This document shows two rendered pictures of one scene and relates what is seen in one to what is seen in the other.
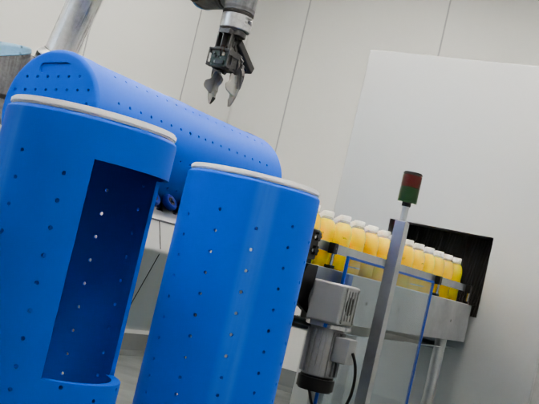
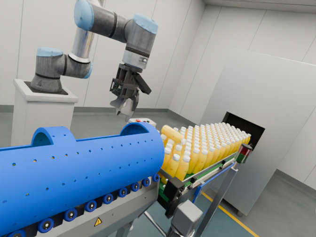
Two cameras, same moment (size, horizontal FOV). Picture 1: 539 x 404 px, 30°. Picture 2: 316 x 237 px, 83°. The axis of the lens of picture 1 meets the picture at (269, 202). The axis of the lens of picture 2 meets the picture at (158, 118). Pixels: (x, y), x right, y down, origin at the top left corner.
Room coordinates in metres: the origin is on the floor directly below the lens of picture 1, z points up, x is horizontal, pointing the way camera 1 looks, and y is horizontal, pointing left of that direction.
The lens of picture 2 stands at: (2.18, -0.02, 1.54)
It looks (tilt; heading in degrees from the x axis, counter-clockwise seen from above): 17 degrees down; 7
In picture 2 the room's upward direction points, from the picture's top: 19 degrees clockwise
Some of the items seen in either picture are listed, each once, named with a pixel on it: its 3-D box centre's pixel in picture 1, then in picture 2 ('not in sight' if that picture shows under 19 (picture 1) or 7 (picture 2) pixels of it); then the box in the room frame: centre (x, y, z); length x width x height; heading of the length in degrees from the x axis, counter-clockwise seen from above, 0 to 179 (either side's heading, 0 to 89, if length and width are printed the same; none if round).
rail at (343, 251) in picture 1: (404, 269); (229, 156); (3.72, -0.54, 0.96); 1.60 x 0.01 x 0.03; 150
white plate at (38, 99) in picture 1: (95, 120); not in sight; (1.66, 0.31, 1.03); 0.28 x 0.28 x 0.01
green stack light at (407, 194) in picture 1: (408, 195); (240, 156); (3.21, -0.43, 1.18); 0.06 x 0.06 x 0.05
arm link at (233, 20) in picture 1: (237, 25); (135, 60); (2.82, 0.21, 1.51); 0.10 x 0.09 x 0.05; 60
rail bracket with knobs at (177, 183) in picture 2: (301, 243); (172, 189); (2.99, -0.12, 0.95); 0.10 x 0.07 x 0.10; 60
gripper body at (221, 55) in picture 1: (228, 51); (127, 82); (2.82, 0.21, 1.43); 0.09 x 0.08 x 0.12; 150
